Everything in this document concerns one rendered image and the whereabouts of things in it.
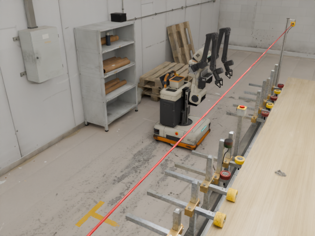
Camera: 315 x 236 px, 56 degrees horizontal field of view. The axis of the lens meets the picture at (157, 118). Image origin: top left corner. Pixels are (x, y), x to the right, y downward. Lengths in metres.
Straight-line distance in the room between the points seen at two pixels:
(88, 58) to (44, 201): 2.04
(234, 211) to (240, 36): 8.35
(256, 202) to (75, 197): 2.10
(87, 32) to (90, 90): 0.86
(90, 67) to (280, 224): 3.34
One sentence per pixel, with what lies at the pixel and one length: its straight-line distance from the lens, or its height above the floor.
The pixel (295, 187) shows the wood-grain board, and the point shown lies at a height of 0.90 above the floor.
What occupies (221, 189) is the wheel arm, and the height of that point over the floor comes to 0.96.
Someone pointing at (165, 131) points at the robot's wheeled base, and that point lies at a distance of 4.23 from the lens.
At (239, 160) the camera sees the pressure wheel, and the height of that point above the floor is 0.91.
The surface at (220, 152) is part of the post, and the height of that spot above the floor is 1.06.
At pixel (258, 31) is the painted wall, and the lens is 9.88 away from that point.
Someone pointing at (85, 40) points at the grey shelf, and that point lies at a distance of 4.43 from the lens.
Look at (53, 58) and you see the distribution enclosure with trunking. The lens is 3.99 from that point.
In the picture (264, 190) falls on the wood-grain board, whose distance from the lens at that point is 2.26.
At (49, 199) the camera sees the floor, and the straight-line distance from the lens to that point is 3.63.
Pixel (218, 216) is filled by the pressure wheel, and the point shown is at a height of 0.98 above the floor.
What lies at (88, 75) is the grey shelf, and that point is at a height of 0.88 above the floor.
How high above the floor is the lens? 2.27
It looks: 26 degrees down
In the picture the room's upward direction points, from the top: straight up
